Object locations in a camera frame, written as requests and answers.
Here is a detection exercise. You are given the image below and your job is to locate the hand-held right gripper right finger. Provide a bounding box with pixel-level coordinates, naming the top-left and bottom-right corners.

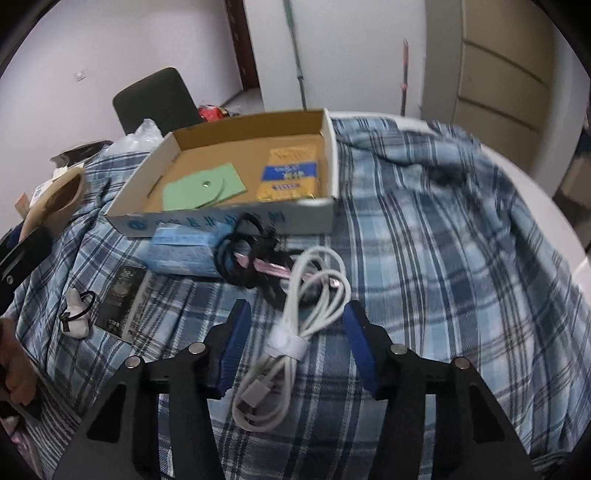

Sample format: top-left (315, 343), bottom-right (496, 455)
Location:
top-left (342, 300), bottom-right (541, 480)

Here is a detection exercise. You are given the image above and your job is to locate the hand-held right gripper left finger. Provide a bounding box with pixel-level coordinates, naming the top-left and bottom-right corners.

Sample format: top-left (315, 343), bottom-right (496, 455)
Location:
top-left (53, 299), bottom-right (252, 480)

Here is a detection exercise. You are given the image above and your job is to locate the white charging cable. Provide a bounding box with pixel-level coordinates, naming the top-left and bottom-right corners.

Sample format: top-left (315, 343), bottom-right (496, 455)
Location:
top-left (231, 246), bottom-right (352, 433)

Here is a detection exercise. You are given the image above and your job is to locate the person's left hand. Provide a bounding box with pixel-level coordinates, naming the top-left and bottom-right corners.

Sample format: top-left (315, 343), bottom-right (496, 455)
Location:
top-left (0, 318), bottom-right (38, 406)

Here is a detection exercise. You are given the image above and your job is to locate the brown tape roll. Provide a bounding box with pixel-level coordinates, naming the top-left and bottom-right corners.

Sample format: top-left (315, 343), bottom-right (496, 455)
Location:
top-left (22, 167), bottom-right (87, 237)

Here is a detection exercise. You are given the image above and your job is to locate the small white box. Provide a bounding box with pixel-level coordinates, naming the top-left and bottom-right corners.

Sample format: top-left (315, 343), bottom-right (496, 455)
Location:
top-left (28, 180), bottom-right (57, 209)

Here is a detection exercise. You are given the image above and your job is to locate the pink pen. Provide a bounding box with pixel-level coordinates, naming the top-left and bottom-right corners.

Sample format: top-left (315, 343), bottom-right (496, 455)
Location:
top-left (233, 250), bottom-right (346, 291)

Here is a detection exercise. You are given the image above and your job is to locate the black printed packet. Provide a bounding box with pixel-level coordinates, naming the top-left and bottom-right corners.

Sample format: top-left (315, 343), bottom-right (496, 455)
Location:
top-left (95, 265), bottom-right (154, 343)

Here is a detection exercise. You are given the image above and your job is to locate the blue tissue pack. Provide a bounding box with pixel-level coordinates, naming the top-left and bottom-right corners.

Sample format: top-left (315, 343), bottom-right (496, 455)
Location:
top-left (148, 222), bottom-right (232, 278)

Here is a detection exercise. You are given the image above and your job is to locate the blue plaid cloth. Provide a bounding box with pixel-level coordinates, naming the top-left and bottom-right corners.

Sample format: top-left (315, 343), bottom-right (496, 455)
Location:
top-left (0, 115), bottom-right (588, 480)

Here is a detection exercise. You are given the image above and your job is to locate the cardboard box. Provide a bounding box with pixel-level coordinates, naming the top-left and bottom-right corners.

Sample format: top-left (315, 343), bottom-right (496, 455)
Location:
top-left (104, 108), bottom-right (341, 237)

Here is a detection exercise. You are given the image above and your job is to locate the green paper disc sleeve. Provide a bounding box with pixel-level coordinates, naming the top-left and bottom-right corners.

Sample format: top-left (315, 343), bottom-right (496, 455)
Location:
top-left (161, 161), bottom-right (247, 212)

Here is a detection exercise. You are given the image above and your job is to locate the clear plastic bag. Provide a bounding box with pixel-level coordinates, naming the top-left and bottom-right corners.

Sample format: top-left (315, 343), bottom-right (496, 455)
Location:
top-left (107, 119), bottom-right (168, 158)

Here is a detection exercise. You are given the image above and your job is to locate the yellow and blue packet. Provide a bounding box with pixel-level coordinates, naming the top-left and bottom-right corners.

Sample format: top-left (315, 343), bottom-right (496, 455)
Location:
top-left (257, 143), bottom-right (322, 202)

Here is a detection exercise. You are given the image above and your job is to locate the dark chair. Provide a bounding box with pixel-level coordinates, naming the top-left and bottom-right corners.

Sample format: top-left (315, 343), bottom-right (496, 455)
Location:
top-left (113, 67), bottom-right (204, 137)

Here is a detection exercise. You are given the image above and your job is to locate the red snack packet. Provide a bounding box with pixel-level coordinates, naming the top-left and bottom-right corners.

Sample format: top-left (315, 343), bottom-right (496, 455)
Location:
top-left (198, 104), bottom-right (237, 123)

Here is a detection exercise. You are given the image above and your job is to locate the red pole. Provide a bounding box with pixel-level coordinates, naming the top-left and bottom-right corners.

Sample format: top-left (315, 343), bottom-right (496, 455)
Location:
top-left (399, 39), bottom-right (413, 117)

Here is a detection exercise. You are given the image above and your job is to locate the grey mop pole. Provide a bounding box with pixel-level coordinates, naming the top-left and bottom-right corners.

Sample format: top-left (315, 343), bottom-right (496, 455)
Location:
top-left (283, 0), bottom-right (311, 112)

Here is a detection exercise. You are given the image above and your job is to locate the beige wardrobe door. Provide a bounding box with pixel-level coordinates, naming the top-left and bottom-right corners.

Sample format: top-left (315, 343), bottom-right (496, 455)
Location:
top-left (424, 0), bottom-right (560, 136)

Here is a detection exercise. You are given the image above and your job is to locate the black cable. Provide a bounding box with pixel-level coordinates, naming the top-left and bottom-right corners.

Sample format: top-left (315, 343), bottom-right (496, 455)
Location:
top-left (213, 216), bottom-right (288, 311)

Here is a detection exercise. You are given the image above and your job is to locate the black hair tie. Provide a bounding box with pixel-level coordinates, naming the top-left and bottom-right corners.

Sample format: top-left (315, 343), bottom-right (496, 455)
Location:
top-left (59, 291), bottom-right (99, 325)

